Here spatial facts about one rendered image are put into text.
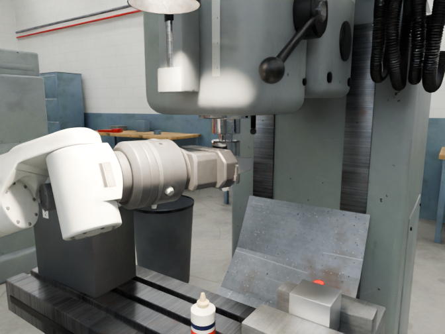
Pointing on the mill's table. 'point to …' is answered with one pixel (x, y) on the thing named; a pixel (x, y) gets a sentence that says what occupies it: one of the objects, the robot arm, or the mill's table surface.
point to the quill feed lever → (312, 10)
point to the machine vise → (375, 312)
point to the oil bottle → (202, 317)
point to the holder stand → (86, 254)
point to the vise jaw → (280, 323)
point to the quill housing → (233, 61)
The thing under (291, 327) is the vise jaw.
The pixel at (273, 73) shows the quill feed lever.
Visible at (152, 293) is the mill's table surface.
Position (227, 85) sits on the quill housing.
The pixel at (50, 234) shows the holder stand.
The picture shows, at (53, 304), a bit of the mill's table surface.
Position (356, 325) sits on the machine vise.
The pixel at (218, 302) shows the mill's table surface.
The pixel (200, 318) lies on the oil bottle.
